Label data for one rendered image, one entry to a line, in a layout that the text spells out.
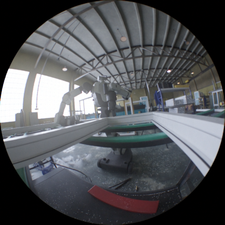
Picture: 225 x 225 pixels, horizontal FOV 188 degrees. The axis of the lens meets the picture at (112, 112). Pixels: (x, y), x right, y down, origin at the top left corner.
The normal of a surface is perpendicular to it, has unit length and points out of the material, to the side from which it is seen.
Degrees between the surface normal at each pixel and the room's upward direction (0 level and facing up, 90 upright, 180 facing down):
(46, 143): 90
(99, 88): 91
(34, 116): 90
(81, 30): 180
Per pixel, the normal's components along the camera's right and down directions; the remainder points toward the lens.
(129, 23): 0.13, 0.99
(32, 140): 0.93, -0.13
